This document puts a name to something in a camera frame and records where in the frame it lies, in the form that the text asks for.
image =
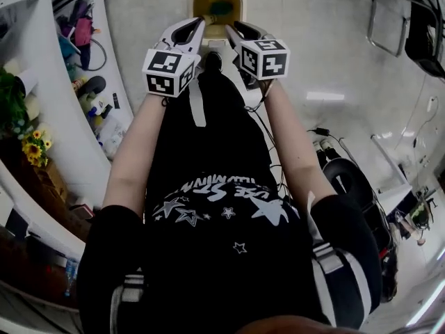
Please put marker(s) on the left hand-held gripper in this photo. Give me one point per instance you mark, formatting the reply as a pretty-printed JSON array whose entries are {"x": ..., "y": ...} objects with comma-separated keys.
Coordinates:
[{"x": 163, "y": 71}]

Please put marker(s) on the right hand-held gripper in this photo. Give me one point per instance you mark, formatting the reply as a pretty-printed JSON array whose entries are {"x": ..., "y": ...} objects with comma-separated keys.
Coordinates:
[{"x": 264, "y": 59}]

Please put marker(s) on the white bin with yellow liner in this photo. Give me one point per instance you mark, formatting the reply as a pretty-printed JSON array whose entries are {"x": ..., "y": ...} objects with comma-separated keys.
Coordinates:
[{"x": 216, "y": 32}]

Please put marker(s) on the person's left forearm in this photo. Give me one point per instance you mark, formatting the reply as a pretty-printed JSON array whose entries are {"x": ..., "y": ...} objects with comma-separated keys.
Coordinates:
[{"x": 135, "y": 151}]

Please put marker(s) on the person's right forearm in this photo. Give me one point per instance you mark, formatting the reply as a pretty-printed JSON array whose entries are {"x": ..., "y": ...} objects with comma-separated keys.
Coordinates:
[{"x": 295, "y": 141}]

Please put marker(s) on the person's black shoe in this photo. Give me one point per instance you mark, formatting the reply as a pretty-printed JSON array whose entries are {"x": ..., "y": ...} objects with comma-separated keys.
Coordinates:
[{"x": 213, "y": 61}]

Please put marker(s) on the person's black trousers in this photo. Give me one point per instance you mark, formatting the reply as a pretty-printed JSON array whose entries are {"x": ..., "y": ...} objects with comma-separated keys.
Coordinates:
[{"x": 215, "y": 134}]

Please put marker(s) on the magenta fabric bag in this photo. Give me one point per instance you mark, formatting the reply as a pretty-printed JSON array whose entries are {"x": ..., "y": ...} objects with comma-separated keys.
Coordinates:
[{"x": 83, "y": 30}]

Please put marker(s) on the black power adapter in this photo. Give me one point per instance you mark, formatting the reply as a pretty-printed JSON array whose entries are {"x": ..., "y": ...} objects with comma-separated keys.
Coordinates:
[{"x": 321, "y": 131}]

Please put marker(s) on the teal fabric item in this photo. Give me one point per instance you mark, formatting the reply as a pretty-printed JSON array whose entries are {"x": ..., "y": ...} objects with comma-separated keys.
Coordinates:
[{"x": 66, "y": 49}]

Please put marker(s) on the white plastic bags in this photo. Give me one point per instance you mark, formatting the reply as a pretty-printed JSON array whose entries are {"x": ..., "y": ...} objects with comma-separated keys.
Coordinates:
[{"x": 111, "y": 136}]

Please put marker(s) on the white shelf unit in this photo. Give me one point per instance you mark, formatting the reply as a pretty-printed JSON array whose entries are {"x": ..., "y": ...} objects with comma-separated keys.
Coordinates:
[{"x": 55, "y": 92}]

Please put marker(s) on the black office chair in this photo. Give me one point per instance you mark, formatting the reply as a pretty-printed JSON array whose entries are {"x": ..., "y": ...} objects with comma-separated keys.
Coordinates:
[{"x": 424, "y": 37}]

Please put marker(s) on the green potted plant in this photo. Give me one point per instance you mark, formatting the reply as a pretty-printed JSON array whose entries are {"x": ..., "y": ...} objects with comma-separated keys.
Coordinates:
[{"x": 12, "y": 99}]

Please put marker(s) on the sunflower bouquet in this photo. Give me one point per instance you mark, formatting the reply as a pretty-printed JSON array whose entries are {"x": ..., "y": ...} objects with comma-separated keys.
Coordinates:
[{"x": 33, "y": 150}]

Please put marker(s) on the white desk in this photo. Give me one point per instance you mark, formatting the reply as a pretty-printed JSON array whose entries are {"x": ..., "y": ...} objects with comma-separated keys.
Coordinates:
[{"x": 393, "y": 167}]

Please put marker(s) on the brown cardboard box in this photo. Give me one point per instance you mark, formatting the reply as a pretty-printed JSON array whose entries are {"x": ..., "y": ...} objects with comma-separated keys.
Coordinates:
[{"x": 52, "y": 183}]

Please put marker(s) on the pink flat box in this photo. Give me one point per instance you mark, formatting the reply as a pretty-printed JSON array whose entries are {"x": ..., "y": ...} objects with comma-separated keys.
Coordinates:
[{"x": 83, "y": 211}]

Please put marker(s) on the person's black printed shirt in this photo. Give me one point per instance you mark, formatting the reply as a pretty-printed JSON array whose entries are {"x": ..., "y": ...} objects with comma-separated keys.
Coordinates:
[{"x": 215, "y": 256}]

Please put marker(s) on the clear water bottle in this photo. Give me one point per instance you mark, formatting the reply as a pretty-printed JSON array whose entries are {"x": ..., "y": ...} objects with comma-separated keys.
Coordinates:
[{"x": 70, "y": 273}]

